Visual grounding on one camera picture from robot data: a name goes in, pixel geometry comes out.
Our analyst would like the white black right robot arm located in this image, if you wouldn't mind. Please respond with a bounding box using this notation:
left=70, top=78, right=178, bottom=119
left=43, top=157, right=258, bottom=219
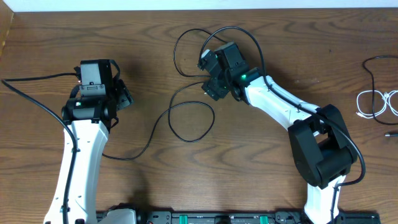
left=198, top=42, right=358, bottom=223

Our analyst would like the white usb cable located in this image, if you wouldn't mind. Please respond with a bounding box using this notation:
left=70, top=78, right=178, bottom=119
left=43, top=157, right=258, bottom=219
left=355, top=90, right=398, bottom=119

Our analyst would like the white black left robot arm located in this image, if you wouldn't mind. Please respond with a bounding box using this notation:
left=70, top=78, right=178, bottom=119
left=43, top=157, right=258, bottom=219
left=44, top=59, right=133, bottom=223

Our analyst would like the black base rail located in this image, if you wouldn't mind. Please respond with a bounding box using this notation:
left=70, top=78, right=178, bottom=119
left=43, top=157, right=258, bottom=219
left=96, top=203, right=382, bottom=224

